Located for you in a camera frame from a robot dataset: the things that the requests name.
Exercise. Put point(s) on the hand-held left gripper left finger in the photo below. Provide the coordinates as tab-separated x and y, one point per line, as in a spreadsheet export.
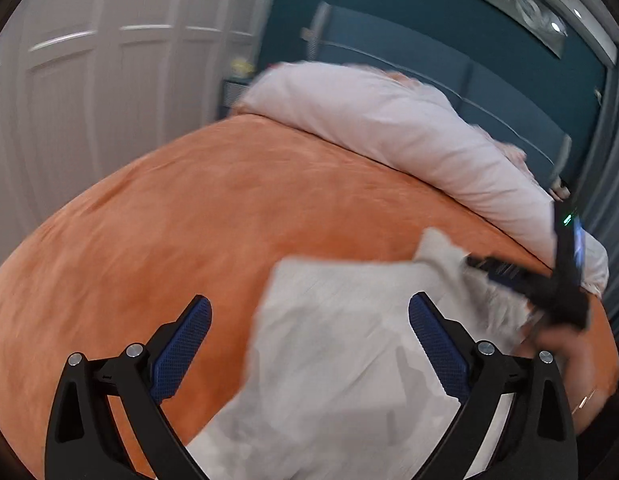
182	341

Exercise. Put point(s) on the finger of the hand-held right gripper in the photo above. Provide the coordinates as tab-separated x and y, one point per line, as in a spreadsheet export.
499	274

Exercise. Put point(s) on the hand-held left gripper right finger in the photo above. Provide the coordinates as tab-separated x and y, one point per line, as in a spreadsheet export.
434	345

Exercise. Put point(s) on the white padded jacket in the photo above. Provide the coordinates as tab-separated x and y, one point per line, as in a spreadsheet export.
329	340

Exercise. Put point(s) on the person's right forearm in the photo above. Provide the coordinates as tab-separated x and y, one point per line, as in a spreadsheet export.
597	405

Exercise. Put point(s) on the person's right hand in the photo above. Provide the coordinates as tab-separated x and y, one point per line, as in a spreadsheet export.
564	357

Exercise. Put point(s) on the orange bed blanket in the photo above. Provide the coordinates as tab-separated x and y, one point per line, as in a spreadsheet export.
164	220

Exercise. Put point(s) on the blue upholstered headboard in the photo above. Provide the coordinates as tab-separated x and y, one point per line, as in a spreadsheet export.
514	105

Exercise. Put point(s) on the pale pink duvet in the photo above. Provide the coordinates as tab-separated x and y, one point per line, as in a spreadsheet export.
389	120

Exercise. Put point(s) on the yellow bedside object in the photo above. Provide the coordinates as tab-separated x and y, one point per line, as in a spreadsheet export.
242	66

